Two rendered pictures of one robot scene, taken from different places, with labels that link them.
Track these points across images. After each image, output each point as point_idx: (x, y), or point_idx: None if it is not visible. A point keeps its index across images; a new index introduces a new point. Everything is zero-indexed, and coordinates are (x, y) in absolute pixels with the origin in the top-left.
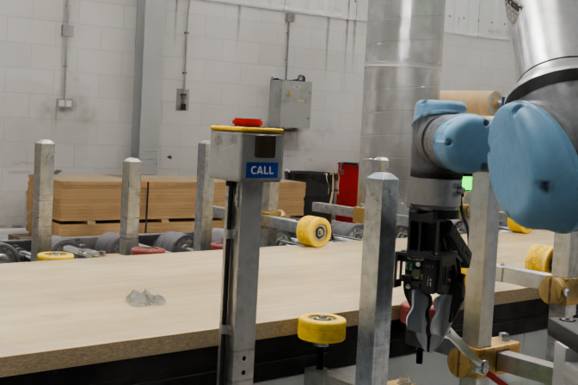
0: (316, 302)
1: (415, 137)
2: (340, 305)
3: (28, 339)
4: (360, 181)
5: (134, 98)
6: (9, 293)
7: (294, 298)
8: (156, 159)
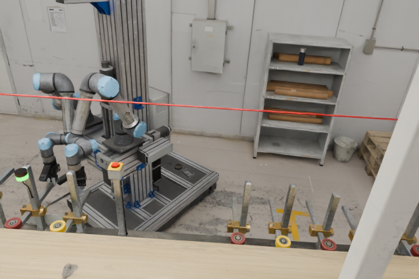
0: (28, 242)
1: (78, 155)
2: (27, 236)
3: (136, 248)
4: None
5: None
6: None
7: (24, 250)
8: None
